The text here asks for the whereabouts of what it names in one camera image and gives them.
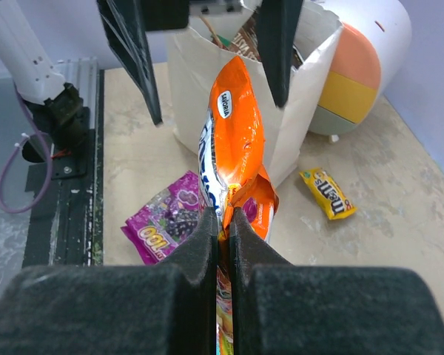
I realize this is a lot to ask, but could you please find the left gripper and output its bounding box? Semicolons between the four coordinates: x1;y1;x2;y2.
97;0;303;126

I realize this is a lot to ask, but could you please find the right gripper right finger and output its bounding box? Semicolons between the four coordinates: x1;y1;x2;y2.
229;209;444;354

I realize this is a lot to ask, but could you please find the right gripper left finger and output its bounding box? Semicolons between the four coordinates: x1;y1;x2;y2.
0;209;218;354

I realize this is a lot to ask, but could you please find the green chips bag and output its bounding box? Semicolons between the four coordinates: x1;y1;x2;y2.
221;38;231;49

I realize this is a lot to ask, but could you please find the brown paper bag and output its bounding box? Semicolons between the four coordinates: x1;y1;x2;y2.
165;0;344;189

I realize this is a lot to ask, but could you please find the yellow m&m's packet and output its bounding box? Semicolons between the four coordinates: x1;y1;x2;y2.
299;168;357;220

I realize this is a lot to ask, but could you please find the orange fox's fruits candy bag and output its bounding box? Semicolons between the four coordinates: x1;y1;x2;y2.
198;56;279;354

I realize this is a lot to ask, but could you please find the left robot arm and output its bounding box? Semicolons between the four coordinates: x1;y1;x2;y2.
0;1;303;150

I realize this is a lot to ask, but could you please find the purple candy bag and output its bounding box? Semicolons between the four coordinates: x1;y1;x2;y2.
121;171;199;265

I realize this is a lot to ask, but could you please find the white orange cylinder container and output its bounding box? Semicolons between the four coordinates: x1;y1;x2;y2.
309;0;412;142

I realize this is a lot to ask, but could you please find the black aluminium base frame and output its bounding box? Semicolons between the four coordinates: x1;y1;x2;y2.
22;58;104;267

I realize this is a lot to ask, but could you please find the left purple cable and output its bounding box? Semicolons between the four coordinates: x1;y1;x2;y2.
0;88;55;214

